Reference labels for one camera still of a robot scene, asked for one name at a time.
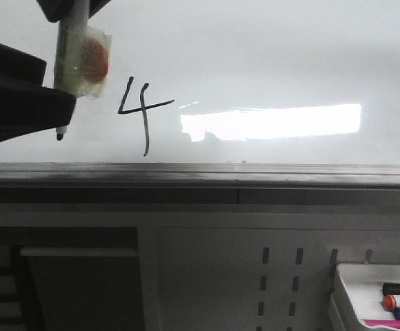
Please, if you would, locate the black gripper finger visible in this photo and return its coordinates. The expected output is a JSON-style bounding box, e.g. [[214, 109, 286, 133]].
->
[[0, 43, 76, 143], [37, 0, 110, 23]]

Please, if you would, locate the white black whiteboard marker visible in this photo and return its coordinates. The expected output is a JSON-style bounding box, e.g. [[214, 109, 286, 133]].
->
[[52, 0, 113, 141]]

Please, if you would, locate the white whiteboard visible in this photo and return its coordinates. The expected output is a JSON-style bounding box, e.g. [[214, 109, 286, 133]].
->
[[0, 1, 400, 166]]

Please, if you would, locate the dark shelf unit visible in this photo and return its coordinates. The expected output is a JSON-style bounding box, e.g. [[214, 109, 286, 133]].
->
[[0, 228, 145, 330]]

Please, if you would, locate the white storage tray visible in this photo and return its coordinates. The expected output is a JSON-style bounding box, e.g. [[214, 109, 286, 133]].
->
[[328, 263, 400, 330]]

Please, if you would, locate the red capped marker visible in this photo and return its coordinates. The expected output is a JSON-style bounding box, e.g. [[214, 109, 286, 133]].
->
[[381, 294, 400, 311]]

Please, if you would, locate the black marker in tray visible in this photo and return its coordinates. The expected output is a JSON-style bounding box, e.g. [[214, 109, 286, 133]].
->
[[382, 282, 400, 296]]

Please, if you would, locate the pink item in tray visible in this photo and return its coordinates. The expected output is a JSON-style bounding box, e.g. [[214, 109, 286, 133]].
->
[[361, 319, 400, 330]]

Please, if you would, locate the dark whiteboard frame ledge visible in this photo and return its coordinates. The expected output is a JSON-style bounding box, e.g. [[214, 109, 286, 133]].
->
[[0, 163, 400, 206]]

